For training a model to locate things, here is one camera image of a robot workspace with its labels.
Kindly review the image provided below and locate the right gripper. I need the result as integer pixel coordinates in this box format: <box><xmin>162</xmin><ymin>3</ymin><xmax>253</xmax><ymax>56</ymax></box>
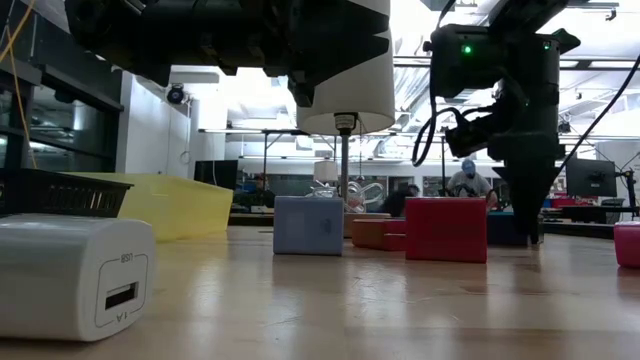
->
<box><xmin>487</xmin><ymin>97</ymin><xmax>566</xmax><ymax>245</ymax></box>

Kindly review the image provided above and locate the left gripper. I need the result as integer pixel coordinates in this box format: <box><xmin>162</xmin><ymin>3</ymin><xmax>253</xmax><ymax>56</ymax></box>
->
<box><xmin>199</xmin><ymin>0</ymin><xmax>391</xmax><ymax>109</ymax></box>

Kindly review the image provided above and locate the red multiport USB charger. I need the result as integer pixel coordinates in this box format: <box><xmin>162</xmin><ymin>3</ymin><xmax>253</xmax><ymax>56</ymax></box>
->
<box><xmin>405</xmin><ymin>196</ymin><xmax>489</xmax><ymax>264</ymax></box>
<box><xmin>351</xmin><ymin>218</ymin><xmax>407</xmax><ymax>252</ymax></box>

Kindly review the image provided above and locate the pinkish red charger block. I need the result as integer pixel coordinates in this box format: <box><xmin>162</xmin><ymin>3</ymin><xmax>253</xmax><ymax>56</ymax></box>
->
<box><xmin>613</xmin><ymin>221</ymin><xmax>640</xmax><ymax>270</ymax></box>

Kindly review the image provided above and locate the light blue multiport charger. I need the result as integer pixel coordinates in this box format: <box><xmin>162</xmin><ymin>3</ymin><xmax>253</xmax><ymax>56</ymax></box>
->
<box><xmin>273</xmin><ymin>195</ymin><xmax>345</xmax><ymax>257</ymax></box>

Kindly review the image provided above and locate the person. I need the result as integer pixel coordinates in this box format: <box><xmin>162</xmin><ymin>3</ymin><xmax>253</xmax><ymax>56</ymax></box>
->
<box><xmin>379</xmin><ymin>183</ymin><xmax>421</xmax><ymax>217</ymax></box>
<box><xmin>252</xmin><ymin>173</ymin><xmax>277</xmax><ymax>209</ymax></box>
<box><xmin>446</xmin><ymin>158</ymin><xmax>500</xmax><ymax>209</ymax></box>

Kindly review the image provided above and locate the black monitor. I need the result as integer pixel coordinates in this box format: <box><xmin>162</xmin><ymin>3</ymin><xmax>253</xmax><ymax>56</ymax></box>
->
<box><xmin>193</xmin><ymin>159</ymin><xmax>240</xmax><ymax>191</ymax></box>
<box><xmin>565</xmin><ymin>157</ymin><xmax>618</xmax><ymax>198</ymax></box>

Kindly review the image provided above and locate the black background desk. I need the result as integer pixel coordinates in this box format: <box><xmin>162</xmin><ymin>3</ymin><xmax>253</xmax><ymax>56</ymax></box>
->
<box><xmin>559</xmin><ymin>205</ymin><xmax>640</xmax><ymax>225</ymax></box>

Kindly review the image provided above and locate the white lamp shade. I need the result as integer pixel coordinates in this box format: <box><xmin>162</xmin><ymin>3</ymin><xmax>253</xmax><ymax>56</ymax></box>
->
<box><xmin>295</xmin><ymin>0</ymin><xmax>396</xmax><ymax>136</ymax></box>

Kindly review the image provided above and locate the metal lamp pole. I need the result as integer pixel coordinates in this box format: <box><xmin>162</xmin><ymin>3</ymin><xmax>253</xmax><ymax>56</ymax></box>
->
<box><xmin>333</xmin><ymin>112</ymin><xmax>359</xmax><ymax>201</ymax></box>

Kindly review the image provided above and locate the small white table lamp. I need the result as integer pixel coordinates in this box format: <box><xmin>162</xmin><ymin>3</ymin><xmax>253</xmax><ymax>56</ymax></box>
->
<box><xmin>313</xmin><ymin>159</ymin><xmax>340</xmax><ymax>184</ymax></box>

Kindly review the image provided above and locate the yellow translucent plastic bin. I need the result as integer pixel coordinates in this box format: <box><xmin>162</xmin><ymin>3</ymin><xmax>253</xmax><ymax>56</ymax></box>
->
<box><xmin>64</xmin><ymin>172</ymin><xmax>235</xmax><ymax>244</ymax></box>

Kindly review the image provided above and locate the black plastic slotted basket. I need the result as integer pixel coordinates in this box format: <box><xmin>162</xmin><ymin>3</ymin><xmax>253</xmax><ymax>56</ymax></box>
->
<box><xmin>0</xmin><ymin>168</ymin><xmax>134</xmax><ymax>219</ymax></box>

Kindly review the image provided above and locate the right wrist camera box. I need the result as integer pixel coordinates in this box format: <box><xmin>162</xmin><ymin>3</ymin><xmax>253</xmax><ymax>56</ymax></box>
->
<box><xmin>443</xmin><ymin>115</ymin><xmax>497</xmax><ymax>160</ymax></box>

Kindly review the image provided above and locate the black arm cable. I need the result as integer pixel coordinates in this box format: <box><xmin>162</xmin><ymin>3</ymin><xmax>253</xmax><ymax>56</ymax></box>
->
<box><xmin>557</xmin><ymin>52</ymin><xmax>640</xmax><ymax>174</ymax></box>

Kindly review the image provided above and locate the black camera cable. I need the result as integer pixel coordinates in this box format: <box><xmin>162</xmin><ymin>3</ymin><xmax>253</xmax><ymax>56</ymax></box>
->
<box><xmin>412</xmin><ymin>106</ymin><xmax>471</xmax><ymax>169</ymax></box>

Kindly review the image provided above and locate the clear bundled lamp cord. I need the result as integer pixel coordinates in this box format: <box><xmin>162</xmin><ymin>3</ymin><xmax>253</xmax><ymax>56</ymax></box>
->
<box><xmin>302</xmin><ymin>180</ymin><xmax>386</xmax><ymax>214</ymax></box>

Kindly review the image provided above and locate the yellow cable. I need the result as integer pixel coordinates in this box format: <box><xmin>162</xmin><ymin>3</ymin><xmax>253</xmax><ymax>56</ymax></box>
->
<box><xmin>0</xmin><ymin>0</ymin><xmax>39</xmax><ymax>170</ymax></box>

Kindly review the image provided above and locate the white USB wall charger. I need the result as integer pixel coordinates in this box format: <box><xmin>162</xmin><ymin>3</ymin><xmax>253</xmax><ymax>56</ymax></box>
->
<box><xmin>0</xmin><ymin>213</ymin><xmax>157</xmax><ymax>343</ymax></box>

